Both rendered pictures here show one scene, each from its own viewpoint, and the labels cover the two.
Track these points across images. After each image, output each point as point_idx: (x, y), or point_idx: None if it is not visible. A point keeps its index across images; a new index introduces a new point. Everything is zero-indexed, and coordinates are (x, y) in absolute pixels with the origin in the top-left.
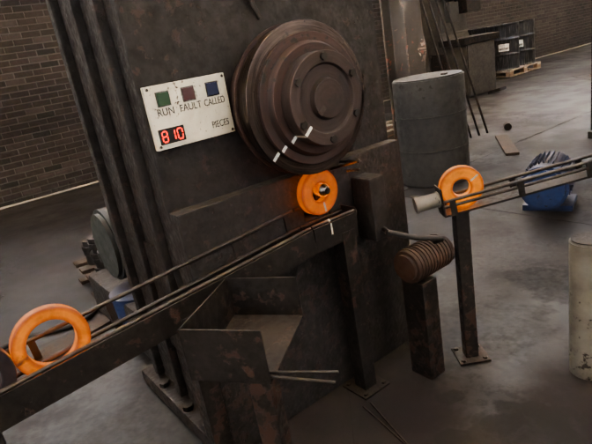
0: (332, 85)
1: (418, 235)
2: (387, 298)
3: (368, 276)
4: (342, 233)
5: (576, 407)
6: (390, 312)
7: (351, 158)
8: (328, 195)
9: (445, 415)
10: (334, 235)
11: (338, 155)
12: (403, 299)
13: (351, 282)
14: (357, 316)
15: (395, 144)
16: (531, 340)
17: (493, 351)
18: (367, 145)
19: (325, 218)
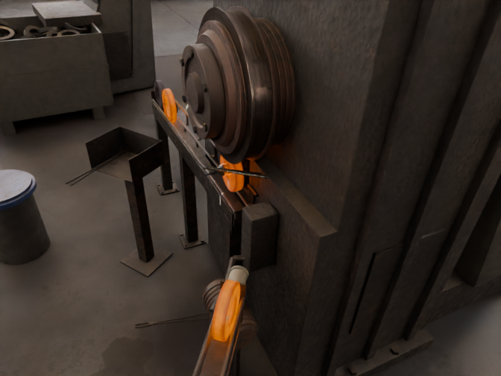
0: (193, 85)
1: None
2: (273, 326)
3: (266, 288)
4: (224, 213)
5: None
6: (273, 339)
7: (274, 186)
8: (230, 180)
9: (166, 359)
10: (221, 207)
11: (229, 157)
12: (284, 353)
13: (224, 251)
14: (224, 275)
15: (315, 236)
16: None
17: None
18: (314, 207)
19: (240, 198)
